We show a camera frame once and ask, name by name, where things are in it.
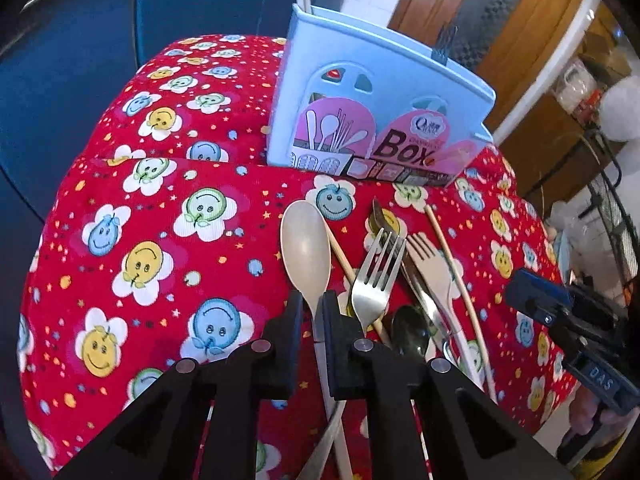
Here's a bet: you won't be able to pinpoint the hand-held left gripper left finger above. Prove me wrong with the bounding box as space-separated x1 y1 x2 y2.
52 289 306 480

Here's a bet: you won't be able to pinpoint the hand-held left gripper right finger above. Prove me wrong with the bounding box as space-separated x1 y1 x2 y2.
316 290 576 480

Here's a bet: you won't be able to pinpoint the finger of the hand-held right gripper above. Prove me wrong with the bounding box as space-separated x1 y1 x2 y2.
504 267 601 356

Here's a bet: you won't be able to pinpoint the silver metal fork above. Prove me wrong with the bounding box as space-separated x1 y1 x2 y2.
297 228 407 480

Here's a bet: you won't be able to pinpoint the wooden chopstick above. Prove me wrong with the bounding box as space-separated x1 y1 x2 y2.
324 222 393 348
424 204 486 361

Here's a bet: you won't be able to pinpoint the beige plastic spoon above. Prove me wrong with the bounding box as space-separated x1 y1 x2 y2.
280 200 353 480

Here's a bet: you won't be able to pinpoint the metal spoon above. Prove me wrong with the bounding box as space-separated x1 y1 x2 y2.
391 305 433 361

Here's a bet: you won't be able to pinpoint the metal table knife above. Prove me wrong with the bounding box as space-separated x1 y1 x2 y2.
370 197 458 361

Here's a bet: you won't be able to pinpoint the beige plastic fork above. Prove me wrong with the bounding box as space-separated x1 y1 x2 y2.
405 232 498 401

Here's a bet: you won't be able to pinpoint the light blue utensil holder box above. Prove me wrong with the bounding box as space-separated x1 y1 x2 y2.
266 2 497 190

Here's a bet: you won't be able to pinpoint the person's right hand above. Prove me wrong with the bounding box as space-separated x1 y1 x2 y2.
567 389 640 437

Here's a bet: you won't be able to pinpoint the wooden side cabinet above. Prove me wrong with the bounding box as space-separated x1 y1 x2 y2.
490 35 616 221

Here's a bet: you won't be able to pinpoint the red smiley flower tablecloth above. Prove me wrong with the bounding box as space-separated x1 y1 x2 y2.
15 34 583 480

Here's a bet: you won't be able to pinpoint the white plastic bag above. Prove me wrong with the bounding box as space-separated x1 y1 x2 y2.
597 75 640 146

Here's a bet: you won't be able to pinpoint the clear plastic jug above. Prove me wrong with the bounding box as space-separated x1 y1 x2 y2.
552 60 601 111

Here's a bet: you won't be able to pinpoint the dark metal fork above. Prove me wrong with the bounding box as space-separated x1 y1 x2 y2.
431 24 458 65

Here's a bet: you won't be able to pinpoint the wooden door with glass panel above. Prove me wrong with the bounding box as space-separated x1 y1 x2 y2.
387 0 593 133

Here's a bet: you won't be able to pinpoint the blue kitchen base cabinets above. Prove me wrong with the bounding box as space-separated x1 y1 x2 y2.
0 0 301 241

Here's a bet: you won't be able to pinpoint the black wire rack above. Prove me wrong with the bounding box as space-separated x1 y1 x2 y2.
580 130 640 306

